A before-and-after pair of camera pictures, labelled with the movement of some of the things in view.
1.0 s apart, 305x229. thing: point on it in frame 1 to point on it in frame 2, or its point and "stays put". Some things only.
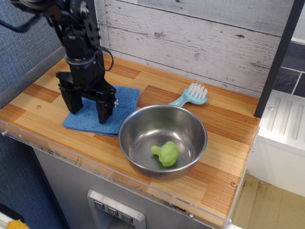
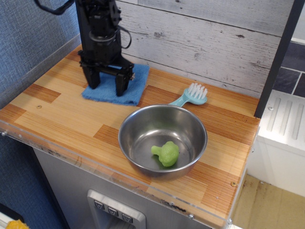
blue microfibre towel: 87,119 to 106,91
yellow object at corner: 16,224 stays put
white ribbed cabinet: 277,156 stays put
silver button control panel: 107,213 stays put
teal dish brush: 195,94 stays put
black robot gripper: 87,79 to 105,52
